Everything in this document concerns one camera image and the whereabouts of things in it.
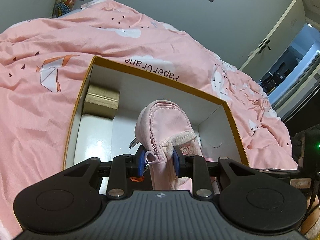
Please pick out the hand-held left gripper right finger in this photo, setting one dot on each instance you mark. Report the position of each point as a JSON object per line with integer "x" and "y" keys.
{"x": 176, "y": 162}

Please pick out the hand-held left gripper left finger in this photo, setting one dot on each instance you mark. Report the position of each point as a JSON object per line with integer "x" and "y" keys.
{"x": 141, "y": 161}

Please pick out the pink fabric pouch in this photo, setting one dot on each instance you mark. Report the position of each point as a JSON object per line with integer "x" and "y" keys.
{"x": 165, "y": 122}

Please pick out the orange cardboard box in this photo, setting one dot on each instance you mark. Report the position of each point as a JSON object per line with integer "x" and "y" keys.
{"x": 140, "y": 90}

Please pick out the white box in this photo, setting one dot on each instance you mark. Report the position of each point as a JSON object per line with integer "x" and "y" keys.
{"x": 95, "y": 137}

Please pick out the white door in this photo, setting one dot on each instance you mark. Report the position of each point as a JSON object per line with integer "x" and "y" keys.
{"x": 277, "y": 30}

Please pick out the gold gift box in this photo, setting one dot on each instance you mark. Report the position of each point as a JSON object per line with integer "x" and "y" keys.
{"x": 101, "y": 102}

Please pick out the pink printed blanket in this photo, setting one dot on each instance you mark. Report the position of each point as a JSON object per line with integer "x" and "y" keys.
{"x": 37, "y": 105}

